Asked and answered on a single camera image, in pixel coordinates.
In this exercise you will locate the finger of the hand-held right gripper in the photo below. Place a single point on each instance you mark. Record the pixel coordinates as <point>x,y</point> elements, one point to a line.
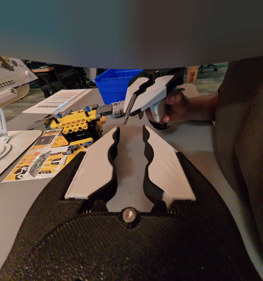
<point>132,90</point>
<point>153,94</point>

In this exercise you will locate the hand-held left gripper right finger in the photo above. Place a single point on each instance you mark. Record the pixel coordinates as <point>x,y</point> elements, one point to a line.
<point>166,169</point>

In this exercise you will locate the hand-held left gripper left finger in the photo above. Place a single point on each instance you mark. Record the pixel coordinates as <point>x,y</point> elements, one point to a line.
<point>94,171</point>

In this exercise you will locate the dark grey axle rod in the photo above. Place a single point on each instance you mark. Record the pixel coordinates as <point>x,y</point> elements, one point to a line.
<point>126,119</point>

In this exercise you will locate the yellow building block vehicle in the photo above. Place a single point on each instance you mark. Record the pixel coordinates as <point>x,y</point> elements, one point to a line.
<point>78,121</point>

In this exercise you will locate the person's right forearm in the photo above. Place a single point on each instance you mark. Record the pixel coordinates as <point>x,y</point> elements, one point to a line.
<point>201,107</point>

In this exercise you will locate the person's right hand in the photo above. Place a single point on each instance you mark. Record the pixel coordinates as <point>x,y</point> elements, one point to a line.
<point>177,105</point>

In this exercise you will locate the blue plastic bin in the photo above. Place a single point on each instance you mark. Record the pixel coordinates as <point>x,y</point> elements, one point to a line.
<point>114,85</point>

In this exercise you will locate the grey block remote controller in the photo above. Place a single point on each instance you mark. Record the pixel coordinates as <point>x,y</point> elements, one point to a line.
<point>117,108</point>

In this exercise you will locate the yellow grey sticker sheet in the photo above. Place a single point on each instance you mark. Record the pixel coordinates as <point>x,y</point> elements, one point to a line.
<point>34,166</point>

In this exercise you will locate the white printed paper sheet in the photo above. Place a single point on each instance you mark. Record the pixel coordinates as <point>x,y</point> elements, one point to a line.
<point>56,98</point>

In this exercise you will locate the white stand base board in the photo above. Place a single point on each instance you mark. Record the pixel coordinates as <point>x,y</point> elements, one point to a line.
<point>21,140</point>

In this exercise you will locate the wooden post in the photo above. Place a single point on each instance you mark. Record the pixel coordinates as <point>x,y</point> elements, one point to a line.
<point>192,73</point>

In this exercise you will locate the metal stand bracket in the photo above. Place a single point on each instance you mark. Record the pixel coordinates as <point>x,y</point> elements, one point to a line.
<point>0,120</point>

